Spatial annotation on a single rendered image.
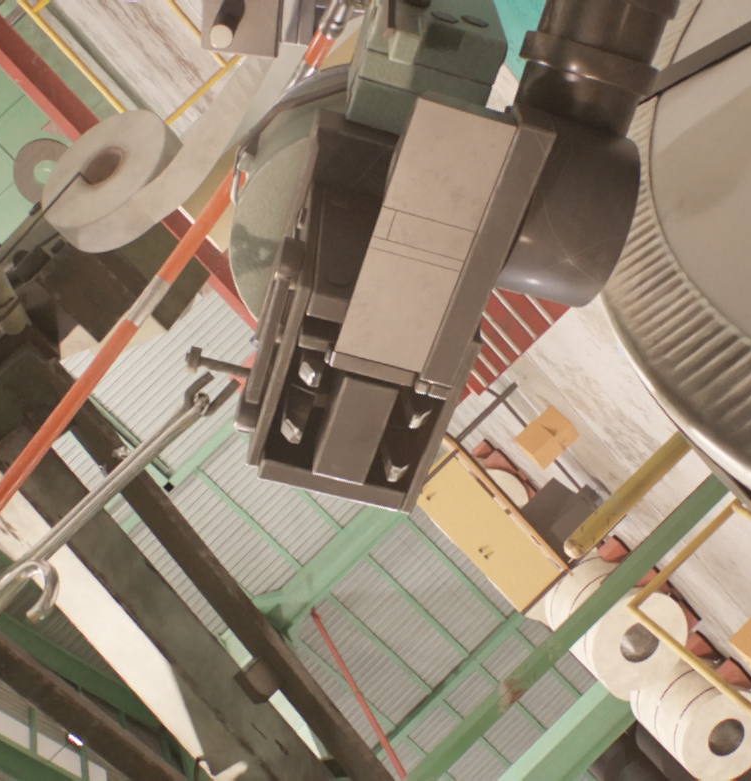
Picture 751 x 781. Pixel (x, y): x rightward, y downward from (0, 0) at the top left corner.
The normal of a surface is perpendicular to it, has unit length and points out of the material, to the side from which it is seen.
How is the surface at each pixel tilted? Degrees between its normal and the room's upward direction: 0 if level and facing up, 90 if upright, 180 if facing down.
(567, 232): 74
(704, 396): 90
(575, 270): 56
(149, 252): 125
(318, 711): 33
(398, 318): 65
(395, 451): 137
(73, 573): 50
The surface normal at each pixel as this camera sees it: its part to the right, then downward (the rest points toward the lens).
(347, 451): 0.00, 0.56
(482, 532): 0.30, 0.24
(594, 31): -0.24, 0.24
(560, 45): -0.58, 0.09
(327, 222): 0.29, -0.79
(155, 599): 0.73, -0.37
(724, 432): -0.63, -0.68
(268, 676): 0.51, -0.31
